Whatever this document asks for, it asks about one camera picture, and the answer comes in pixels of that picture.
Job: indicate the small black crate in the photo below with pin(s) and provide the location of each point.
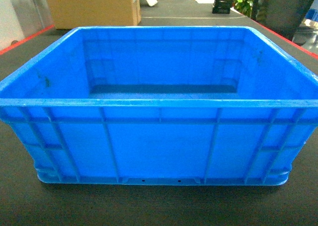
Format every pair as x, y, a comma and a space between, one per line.
222, 6

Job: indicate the brown cardboard box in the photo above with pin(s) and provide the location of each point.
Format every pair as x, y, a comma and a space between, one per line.
69, 14

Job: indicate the large blue plastic crate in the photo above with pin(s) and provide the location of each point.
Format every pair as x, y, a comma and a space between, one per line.
207, 105

